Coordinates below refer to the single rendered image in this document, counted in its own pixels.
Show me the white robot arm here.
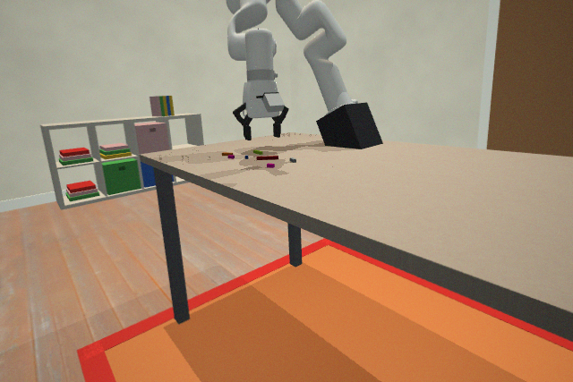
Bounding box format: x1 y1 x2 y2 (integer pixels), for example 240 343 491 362
226 0 358 115

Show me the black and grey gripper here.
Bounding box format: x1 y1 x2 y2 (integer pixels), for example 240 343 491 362
233 80 288 140

